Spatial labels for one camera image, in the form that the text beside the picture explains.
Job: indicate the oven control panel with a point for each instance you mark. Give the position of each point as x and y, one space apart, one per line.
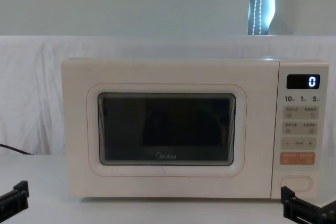
299 145

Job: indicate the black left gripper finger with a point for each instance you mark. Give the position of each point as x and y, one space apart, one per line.
21 195

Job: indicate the white table cloth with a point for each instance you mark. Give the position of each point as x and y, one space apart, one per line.
157 211

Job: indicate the white wrinkled backdrop cloth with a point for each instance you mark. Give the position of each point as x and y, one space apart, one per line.
31 90

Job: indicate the cream microwave oven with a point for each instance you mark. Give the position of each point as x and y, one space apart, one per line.
170 74

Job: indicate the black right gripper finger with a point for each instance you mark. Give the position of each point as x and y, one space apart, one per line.
288 200

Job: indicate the white curtain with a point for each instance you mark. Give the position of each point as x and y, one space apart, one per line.
105 3

